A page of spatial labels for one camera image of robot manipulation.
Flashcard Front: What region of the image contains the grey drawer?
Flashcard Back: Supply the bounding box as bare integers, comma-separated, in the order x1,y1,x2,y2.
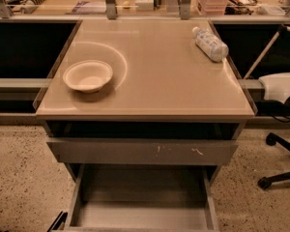
47,137,238,165
57,164,219,232

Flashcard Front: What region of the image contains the grey drawer cabinet with top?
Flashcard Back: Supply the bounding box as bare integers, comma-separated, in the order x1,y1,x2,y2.
33,17,259,232

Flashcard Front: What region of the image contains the grey top drawer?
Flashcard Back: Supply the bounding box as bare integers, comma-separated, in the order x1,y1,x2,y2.
47,137,238,165

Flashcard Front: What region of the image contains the white paper bowl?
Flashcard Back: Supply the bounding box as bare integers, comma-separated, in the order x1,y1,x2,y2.
63,60,113,93

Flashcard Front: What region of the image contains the clear plastic water bottle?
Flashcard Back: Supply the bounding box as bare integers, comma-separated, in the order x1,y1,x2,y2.
192,27,229,63

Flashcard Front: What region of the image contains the small round yellow ball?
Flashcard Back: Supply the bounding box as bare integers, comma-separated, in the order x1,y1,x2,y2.
122,1,131,9

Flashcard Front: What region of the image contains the purple booklet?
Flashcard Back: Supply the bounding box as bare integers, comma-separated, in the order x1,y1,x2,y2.
72,1,106,15

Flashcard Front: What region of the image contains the white chair seat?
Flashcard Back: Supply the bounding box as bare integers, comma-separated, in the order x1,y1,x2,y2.
259,72,290,103

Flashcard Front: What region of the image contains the black object on floor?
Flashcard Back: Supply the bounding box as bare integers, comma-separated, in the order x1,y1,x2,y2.
46,212,68,232

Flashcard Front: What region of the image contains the white stick with black tip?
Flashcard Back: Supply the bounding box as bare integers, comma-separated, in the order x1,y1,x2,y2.
244,24,290,79

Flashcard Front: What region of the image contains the clutter of cables and parts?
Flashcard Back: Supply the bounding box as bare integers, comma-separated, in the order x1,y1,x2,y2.
225,0,258,15

